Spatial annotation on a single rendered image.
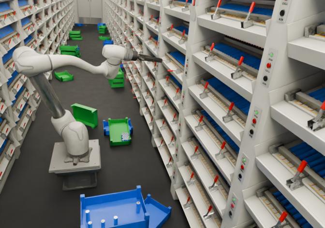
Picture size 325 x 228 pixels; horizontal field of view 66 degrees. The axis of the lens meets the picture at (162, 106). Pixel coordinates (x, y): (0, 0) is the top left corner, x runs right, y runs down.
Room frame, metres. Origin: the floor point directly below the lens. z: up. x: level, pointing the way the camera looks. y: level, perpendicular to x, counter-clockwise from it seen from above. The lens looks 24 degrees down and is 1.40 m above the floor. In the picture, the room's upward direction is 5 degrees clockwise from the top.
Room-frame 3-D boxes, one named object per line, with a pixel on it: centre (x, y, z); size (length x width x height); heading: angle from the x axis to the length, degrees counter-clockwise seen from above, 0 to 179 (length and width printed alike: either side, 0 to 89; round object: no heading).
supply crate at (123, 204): (0.87, 0.19, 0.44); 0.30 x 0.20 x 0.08; 109
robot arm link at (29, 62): (1.43, 0.80, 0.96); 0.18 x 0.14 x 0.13; 132
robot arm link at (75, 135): (1.56, 0.62, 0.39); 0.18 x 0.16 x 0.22; 42
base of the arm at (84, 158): (1.54, 0.61, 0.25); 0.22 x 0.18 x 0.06; 7
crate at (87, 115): (2.44, 0.86, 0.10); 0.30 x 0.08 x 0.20; 67
